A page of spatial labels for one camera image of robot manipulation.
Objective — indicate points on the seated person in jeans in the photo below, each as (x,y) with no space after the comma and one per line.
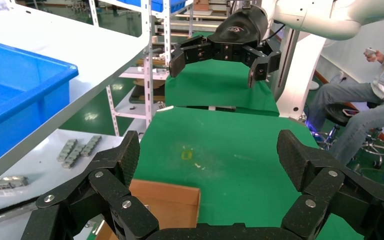
(361,119)

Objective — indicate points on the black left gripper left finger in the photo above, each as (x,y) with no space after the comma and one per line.
(106,195)

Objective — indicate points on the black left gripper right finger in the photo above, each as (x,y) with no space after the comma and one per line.
(324,185)

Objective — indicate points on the black swivel stool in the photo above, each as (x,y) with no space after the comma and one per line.
(337,114)

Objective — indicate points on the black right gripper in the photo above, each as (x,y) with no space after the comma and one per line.
(241,30)

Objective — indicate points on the brown cardboard box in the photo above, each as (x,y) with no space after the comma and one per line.
(172,205)

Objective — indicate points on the white metal storage rack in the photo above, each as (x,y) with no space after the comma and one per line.
(148,82)

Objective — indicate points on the white robot torso column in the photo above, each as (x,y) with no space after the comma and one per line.
(299,76)

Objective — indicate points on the small white scrap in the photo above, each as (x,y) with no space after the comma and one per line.
(197,165)

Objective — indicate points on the white handheld controller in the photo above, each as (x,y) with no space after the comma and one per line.
(370,51)

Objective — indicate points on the green table cloth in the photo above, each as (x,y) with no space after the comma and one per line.
(212,86)
(228,165)

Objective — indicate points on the blue plastic storage bin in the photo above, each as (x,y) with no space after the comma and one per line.
(159,5)

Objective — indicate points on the blue plastic tray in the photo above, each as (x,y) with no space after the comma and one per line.
(13,99)

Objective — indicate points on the person's right hand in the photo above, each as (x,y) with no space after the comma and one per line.
(377,57)

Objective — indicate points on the small grey comb-shaped part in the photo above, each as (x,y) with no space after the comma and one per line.
(73,157)
(66,150)
(91,145)

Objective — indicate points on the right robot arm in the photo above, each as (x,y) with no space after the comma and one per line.
(328,16)

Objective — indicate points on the white flat shelf board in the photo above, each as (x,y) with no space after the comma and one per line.
(39,165)

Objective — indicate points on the narrow grey metal strip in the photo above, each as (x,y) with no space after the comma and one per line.
(6,185)

